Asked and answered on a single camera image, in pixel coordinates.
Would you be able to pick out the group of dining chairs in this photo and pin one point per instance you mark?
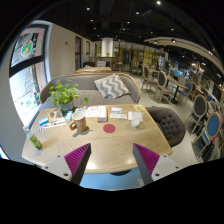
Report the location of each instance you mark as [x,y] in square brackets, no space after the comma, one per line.
[162,81]

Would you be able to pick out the clear drinking glass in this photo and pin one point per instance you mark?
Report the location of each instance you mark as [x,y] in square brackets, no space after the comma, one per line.
[136,119]

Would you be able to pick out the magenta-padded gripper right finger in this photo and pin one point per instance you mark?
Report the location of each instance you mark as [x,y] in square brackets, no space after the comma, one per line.
[148,160]

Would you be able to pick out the small blue box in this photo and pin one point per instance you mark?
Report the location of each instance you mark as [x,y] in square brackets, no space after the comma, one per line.
[68,116]

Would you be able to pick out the clear bottle with green label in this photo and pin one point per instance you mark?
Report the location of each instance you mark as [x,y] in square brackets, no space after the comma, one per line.
[33,138]

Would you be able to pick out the dark tufted armchair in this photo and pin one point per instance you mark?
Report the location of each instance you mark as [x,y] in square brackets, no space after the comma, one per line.
[166,125]

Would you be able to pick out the ceiling spot lights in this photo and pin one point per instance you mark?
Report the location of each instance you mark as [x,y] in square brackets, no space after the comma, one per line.
[158,2]

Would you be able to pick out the blue card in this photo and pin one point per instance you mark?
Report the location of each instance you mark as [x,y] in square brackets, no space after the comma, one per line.
[43,120]

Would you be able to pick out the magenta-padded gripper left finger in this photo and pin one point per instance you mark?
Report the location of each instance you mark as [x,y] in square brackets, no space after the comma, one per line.
[75,160]

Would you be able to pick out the christmas tree window sticker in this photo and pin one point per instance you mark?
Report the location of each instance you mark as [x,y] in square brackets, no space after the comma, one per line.
[29,85]

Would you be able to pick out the yellow card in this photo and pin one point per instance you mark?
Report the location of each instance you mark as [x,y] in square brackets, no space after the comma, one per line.
[138,107]

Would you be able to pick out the grey chevron pillow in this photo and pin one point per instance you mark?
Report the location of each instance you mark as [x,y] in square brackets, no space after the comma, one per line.
[111,87]

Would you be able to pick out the green potted plant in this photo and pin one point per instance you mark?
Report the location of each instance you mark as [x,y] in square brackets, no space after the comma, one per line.
[63,95]

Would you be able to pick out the printed paper leaflet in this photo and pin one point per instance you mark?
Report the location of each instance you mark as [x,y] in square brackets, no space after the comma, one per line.
[90,111]

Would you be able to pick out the wooden table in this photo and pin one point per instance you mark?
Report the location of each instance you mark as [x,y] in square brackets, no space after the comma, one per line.
[93,69]

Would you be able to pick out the grey sofa with wooden frame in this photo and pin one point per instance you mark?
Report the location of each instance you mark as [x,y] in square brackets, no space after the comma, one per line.
[86,83]

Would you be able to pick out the flat round red coaster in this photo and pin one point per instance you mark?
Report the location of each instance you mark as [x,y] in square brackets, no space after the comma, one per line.
[109,128]

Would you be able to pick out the tan ceramic mug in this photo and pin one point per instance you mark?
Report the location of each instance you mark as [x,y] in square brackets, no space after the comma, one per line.
[80,121]

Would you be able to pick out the wreath window sticker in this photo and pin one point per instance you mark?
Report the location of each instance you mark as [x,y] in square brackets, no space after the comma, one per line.
[26,47]

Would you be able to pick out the white booklet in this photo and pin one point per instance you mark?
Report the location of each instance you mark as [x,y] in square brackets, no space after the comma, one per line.
[118,116]

